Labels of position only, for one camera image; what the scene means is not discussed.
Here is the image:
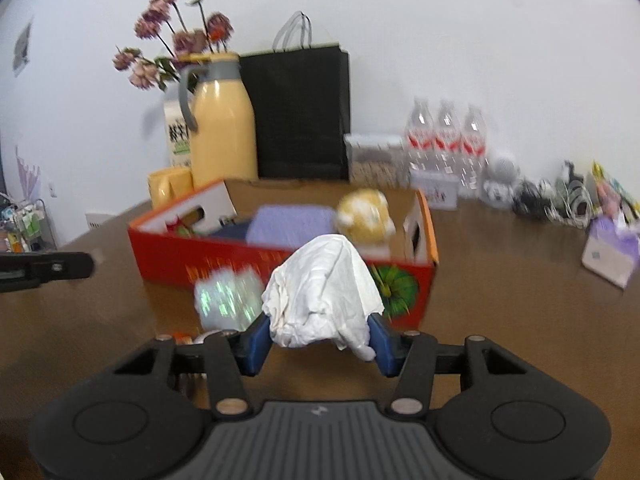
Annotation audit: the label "small white round object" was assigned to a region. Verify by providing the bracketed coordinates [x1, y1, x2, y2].
[172, 329, 240, 347]

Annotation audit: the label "red printed cardboard box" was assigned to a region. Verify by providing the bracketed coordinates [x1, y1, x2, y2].
[127, 176, 441, 332]

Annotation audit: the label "purple cloth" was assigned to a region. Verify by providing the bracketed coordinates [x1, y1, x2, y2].
[246, 204, 338, 250]

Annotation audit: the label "yellow mug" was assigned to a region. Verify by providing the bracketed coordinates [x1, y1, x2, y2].
[148, 167, 194, 211]

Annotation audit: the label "black paper bag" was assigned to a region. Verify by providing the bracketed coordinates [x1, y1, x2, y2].
[238, 10, 351, 182]

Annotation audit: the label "yellow thermos jug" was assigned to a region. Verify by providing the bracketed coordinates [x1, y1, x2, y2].
[179, 52, 259, 189]

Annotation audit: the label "white cloth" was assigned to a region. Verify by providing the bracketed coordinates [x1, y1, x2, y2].
[261, 233, 386, 362]

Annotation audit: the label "black charger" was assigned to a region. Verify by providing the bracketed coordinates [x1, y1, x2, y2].
[559, 160, 582, 187]

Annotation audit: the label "iridescent plastic bag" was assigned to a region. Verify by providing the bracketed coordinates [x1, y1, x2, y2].
[194, 266, 267, 332]

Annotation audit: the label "dried pink flowers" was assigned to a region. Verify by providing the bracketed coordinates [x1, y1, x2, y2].
[112, 0, 236, 92]

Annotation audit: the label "yellow plush toy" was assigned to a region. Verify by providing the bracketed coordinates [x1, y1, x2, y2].
[334, 188, 397, 247]

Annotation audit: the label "wire storage rack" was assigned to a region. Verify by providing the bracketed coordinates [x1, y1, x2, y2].
[0, 191, 57, 255]

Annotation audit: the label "tangle of white cables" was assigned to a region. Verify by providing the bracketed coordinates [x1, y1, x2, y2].
[547, 180, 596, 228]

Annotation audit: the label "yellow snack packet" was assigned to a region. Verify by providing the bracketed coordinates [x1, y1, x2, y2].
[590, 161, 640, 222]

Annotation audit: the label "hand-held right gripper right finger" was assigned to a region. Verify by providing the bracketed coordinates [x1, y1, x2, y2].
[366, 312, 529, 420]

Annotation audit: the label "tangle of black cables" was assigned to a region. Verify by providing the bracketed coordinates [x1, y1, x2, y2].
[511, 180, 553, 220]

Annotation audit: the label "white printed tin box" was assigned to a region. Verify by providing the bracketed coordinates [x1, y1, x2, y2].
[408, 170, 459, 211]

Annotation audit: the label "purple wall decoration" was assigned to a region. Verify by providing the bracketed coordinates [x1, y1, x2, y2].
[14, 145, 43, 206]

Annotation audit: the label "white milk carton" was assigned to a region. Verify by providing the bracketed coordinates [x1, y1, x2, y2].
[163, 97, 194, 169]

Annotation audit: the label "clear container of seeds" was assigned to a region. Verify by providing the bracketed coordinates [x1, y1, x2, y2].
[344, 133, 409, 187]

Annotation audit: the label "dark navy cloth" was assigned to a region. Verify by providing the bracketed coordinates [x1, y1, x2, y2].
[207, 221, 252, 245]

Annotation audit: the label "purple tissue pack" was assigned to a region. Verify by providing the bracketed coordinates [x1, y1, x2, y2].
[581, 214, 640, 289]

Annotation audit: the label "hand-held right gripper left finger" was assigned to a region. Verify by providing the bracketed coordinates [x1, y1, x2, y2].
[114, 316, 274, 420]

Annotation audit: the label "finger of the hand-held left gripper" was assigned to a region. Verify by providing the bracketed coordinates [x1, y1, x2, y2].
[0, 251, 97, 295]

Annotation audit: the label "small red green item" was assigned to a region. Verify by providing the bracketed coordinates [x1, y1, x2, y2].
[167, 212, 203, 237]

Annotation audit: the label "white robot-shaped speaker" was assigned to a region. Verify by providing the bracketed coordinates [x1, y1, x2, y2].
[481, 151, 522, 207]

